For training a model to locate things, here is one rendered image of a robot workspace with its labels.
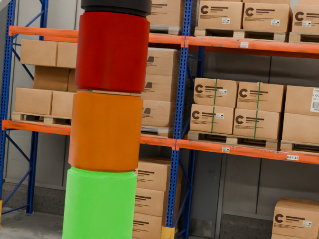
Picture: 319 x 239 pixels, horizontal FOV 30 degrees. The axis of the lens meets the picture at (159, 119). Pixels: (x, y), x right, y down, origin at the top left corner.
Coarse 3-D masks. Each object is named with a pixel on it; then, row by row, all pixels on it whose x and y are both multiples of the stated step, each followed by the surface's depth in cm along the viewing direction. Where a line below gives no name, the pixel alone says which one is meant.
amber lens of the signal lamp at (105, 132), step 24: (96, 96) 40; (120, 96) 40; (72, 120) 42; (96, 120) 40; (120, 120) 40; (72, 144) 41; (96, 144) 40; (120, 144) 40; (96, 168) 40; (120, 168) 41
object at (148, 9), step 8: (88, 0) 40; (96, 0) 40; (104, 0) 40; (112, 0) 40; (120, 0) 40; (128, 0) 40; (136, 0) 40; (144, 0) 41; (88, 8) 41; (96, 8) 40; (104, 8) 40; (112, 8) 40; (120, 8) 40; (128, 8) 40; (136, 8) 40; (144, 8) 41; (144, 16) 42
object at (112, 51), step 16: (80, 16) 41; (96, 16) 40; (112, 16) 40; (128, 16) 40; (80, 32) 41; (96, 32) 40; (112, 32) 40; (128, 32) 40; (144, 32) 41; (80, 48) 41; (96, 48) 40; (112, 48) 40; (128, 48) 40; (144, 48) 41; (80, 64) 41; (96, 64) 40; (112, 64) 40; (128, 64) 40; (144, 64) 42; (80, 80) 41; (96, 80) 40; (112, 80) 40; (128, 80) 40; (144, 80) 42
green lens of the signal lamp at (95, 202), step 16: (80, 176) 41; (96, 176) 40; (112, 176) 41; (128, 176) 42; (80, 192) 41; (96, 192) 40; (112, 192) 41; (128, 192) 41; (80, 208) 41; (96, 208) 40; (112, 208) 41; (128, 208) 42; (64, 224) 42; (80, 224) 41; (96, 224) 40; (112, 224) 41; (128, 224) 42
